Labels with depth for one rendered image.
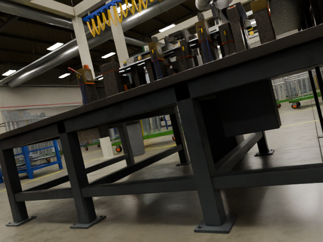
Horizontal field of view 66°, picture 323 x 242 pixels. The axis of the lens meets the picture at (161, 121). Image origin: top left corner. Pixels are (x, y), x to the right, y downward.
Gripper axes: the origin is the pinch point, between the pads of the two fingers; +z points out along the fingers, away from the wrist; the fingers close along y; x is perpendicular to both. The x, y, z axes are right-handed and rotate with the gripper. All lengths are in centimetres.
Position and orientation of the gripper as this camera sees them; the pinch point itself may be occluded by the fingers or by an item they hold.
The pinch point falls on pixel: (217, 25)
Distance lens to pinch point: 184.0
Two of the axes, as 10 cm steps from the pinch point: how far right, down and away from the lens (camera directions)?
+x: 8.7, -2.1, -4.5
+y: -4.4, 0.9, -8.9
